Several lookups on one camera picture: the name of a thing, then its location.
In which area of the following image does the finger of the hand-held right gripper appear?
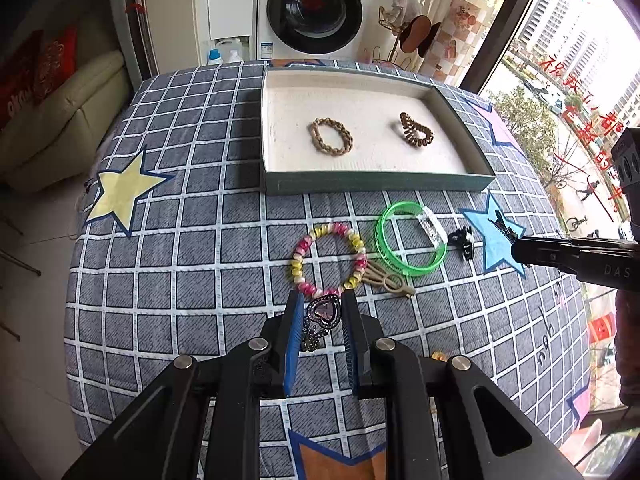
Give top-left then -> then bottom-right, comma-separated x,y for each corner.
571,237 -> 640,252
512,238 -> 640,289

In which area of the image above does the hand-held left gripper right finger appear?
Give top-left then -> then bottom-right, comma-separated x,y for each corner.
341,291 -> 586,480

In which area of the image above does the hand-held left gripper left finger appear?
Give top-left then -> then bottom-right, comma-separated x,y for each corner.
62,290 -> 306,480

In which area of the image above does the purple heart brooch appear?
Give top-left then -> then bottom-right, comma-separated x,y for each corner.
300,297 -> 343,353

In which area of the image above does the black hair clip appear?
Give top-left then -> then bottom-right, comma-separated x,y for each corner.
489,209 -> 526,241

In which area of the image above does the beige hair clip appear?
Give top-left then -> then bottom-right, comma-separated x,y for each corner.
361,257 -> 417,297

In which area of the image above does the pink and yellow bead bracelet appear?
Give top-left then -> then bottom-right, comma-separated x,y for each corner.
289,222 -> 369,297

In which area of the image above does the small black claw clip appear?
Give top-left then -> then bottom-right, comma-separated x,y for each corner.
447,227 -> 475,261

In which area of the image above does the green translucent wristband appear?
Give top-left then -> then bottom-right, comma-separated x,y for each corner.
375,201 -> 447,276

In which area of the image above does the gold chain bracelet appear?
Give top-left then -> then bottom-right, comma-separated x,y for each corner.
308,117 -> 355,154

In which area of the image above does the green tray with white lining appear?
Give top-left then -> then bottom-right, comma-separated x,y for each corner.
260,65 -> 497,197

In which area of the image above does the plaid tablecloth with stars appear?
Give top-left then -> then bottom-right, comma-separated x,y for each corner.
64,59 -> 601,480

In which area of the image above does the pink checkered panel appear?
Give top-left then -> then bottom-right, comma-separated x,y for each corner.
420,0 -> 502,82

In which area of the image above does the brown hat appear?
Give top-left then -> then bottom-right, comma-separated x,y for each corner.
397,15 -> 434,54

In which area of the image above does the white cloth on rack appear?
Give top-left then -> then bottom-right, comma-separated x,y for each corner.
391,0 -> 422,23

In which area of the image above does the cream sofa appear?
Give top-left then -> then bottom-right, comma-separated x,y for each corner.
0,50 -> 133,193

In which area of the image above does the white washing machine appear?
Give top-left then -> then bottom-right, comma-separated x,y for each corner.
254,0 -> 431,62

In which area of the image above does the white cabinet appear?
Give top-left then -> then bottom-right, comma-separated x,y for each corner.
192,0 -> 261,63

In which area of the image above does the red embroidered cushion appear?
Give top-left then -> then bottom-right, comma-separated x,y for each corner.
32,27 -> 79,106

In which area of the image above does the red printed cushion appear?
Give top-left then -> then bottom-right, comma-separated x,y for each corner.
0,30 -> 43,131

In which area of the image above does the dark window frame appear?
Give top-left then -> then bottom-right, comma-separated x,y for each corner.
457,0 -> 550,93

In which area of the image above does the gold wire rack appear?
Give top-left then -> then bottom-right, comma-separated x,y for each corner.
371,5 -> 443,72

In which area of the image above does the mop with red handle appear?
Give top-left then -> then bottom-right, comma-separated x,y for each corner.
124,0 -> 162,78

